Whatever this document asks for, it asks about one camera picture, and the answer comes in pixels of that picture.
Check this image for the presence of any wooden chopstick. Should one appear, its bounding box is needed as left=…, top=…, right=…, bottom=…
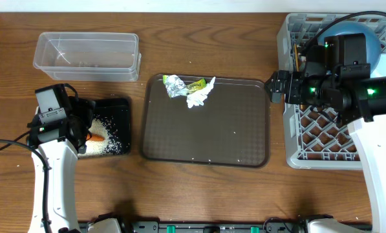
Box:
left=294, top=43, right=299, bottom=72

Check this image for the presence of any orange carrot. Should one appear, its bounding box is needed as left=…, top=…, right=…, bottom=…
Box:
left=86, top=133, right=105, bottom=142

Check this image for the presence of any white rice pile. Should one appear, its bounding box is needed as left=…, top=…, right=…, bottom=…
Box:
left=78, top=118, right=122, bottom=158

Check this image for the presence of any dark blue plate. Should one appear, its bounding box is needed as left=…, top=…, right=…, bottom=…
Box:
left=317, top=21, right=381, bottom=72

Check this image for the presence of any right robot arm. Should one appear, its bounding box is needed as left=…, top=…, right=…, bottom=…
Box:
left=265, top=33, right=386, bottom=232

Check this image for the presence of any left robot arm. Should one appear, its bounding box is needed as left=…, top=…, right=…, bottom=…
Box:
left=27, top=83, right=101, bottom=232

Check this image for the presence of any black waste tray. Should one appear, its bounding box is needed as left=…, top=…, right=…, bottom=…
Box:
left=93, top=98, right=131, bottom=157

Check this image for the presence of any grey dishwasher rack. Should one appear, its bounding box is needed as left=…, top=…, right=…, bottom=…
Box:
left=277, top=13, right=386, bottom=170

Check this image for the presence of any clear plastic bin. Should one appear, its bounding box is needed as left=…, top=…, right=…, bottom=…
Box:
left=33, top=32, right=142, bottom=82

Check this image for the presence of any brown serving tray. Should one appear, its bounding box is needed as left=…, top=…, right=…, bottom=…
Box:
left=140, top=74, right=270, bottom=168

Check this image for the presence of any green snack wrapper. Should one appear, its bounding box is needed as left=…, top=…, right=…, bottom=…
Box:
left=186, top=78, right=207, bottom=94

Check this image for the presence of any crumpled white tissue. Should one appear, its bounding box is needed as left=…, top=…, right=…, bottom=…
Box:
left=186, top=76, right=216, bottom=108

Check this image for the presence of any crumpled foil wrapper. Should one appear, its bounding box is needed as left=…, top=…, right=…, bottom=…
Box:
left=162, top=74, right=188, bottom=98

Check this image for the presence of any left black cable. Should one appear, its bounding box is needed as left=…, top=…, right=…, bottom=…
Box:
left=0, top=83, right=80, bottom=233

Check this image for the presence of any black cable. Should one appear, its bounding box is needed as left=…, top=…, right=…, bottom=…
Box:
left=304, top=10, right=386, bottom=52
left=0, top=83, right=80, bottom=233

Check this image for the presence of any right black cable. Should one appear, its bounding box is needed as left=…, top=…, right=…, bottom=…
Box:
left=304, top=10, right=386, bottom=52

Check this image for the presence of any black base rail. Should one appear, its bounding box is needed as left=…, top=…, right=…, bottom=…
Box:
left=78, top=217, right=308, bottom=233

